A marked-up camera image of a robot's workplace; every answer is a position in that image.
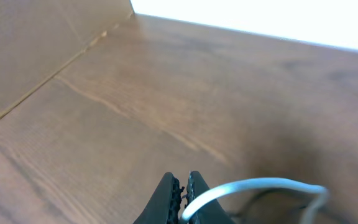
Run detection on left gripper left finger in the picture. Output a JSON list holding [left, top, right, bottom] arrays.
[[133, 172, 184, 224]]

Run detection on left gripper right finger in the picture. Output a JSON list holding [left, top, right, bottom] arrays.
[[183, 171, 234, 224]]

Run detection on short black cable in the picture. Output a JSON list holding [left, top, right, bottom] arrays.
[[228, 188, 329, 224]]

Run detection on white usb cable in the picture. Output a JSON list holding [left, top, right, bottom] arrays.
[[178, 177, 331, 224]]

